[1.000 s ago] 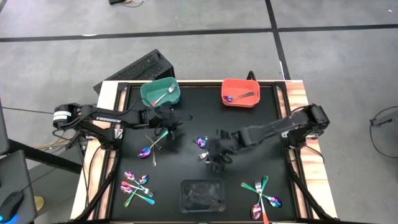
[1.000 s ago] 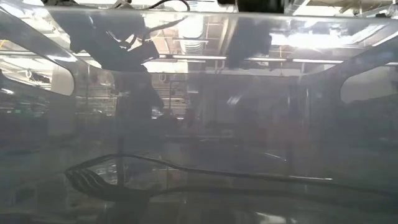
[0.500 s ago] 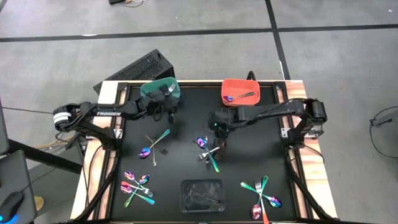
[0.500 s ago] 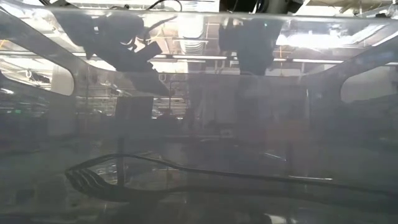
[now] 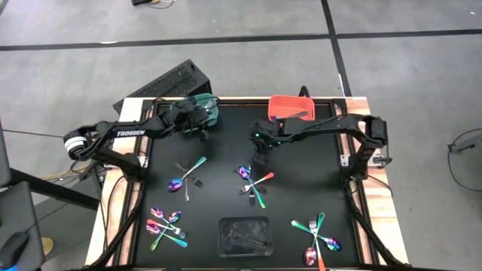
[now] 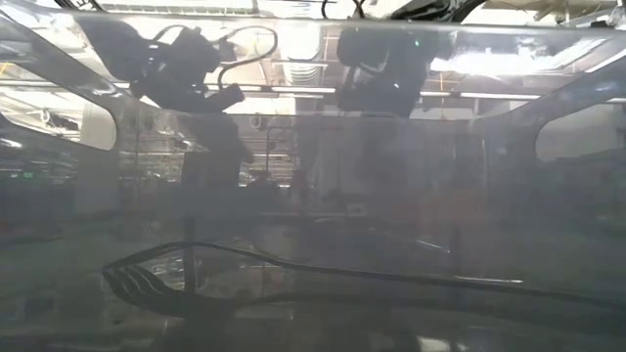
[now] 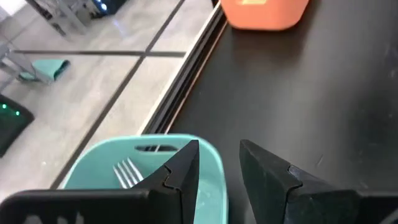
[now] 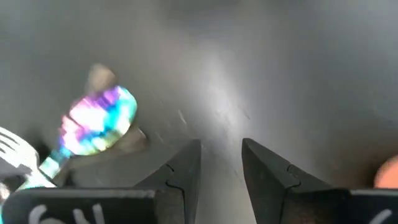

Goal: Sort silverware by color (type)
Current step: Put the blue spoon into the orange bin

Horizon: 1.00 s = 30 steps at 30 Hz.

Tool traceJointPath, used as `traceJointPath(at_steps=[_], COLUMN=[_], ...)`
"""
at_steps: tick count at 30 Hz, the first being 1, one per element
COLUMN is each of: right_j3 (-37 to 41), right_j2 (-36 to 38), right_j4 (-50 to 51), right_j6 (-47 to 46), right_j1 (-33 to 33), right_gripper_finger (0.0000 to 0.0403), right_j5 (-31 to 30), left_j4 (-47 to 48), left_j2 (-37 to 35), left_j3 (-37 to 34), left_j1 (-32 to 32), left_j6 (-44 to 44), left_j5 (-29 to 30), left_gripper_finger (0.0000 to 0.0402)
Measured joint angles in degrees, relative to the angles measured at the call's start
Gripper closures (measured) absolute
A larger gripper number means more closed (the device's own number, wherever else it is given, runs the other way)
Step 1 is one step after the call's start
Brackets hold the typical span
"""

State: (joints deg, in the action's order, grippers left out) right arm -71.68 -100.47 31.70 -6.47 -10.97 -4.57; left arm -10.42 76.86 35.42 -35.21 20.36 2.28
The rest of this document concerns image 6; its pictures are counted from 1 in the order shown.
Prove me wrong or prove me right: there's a black fork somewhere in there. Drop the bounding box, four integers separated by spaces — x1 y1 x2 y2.
101 240 626 319

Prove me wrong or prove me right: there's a black camera cable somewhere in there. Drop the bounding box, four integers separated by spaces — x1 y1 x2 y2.
216 24 280 92

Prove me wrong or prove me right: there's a ribbed ventilation duct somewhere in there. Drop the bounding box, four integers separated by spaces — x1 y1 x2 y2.
282 61 324 87

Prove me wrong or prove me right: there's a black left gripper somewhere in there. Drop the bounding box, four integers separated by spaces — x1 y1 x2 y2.
130 26 255 165

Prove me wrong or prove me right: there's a clear plastic bin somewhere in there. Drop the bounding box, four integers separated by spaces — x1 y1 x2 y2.
0 0 626 352

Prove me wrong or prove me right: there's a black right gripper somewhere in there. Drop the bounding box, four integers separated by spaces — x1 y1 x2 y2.
335 26 441 119

